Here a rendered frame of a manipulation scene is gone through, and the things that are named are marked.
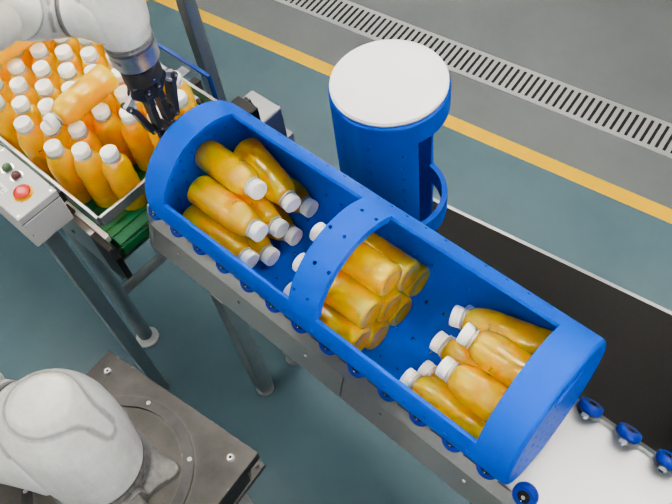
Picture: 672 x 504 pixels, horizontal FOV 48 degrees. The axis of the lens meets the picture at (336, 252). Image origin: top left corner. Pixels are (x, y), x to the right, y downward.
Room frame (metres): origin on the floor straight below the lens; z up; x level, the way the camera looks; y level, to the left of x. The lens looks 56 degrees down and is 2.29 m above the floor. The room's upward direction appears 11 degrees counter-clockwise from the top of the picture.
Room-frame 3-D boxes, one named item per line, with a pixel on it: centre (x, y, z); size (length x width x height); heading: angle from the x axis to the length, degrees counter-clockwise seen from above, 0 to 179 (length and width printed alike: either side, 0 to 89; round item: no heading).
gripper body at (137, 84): (1.11, 0.29, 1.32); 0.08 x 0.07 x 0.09; 129
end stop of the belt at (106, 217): (1.20, 0.35, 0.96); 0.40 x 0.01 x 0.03; 129
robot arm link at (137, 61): (1.11, 0.29, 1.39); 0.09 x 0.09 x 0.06
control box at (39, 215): (1.12, 0.65, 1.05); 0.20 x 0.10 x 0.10; 39
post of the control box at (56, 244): (1.12, 0.65, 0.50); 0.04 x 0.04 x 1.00; 39
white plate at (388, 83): (1.27, -0.19, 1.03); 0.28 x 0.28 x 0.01
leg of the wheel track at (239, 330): (1.05, 0.31, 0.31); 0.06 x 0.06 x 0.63; 39
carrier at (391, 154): (1.27, -0.19, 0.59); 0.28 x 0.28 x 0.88
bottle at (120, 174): (1.17, 0.45, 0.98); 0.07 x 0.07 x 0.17
